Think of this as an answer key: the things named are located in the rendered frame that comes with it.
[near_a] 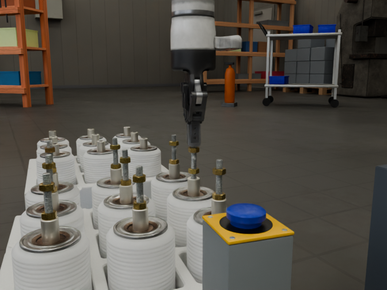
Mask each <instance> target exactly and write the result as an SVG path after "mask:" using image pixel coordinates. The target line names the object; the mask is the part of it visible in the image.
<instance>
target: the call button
mask: <svg viewBox="0 0 387 290"><path fill-rule="evenodd" d="M226 217H227V218H228V219H229V220H230V224H231V225H232V226H235V227H238V228H243V229H252V228H258V227H260V226H261V224H262V222H263V221H265V220H266V210H265V209H264V208H262V207H261V206H259V205H256V204H249V203H239V204H233V205H231V206H230V207H228V208H227V209H226Z"/></svg>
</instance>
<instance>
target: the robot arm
mask: <svg viewBox="0 0 387 290"><path fill-rule="evenodd" d="M214 1H215V0H172V24H171V29H170V65H171V69H172V70H173V71H183V72H184V82H181V83H180V90H181V94H182V107H183V111H184V113H183V116H184V117H185V122H186V123H187V144H188V145H189V146H191V147H192V146H200V144H201V133H200V124H201V123H202V121H204V114H205V110H206V103H207V97H208V94H207V83H206V82H204V80H203V72H204V71H214V70H215V68H216V51H232V50H236V49H241V48H242V38H241V36H239V35H234V36H225V37H216V30H215V20H214V3H215V2H214Z"/></svg>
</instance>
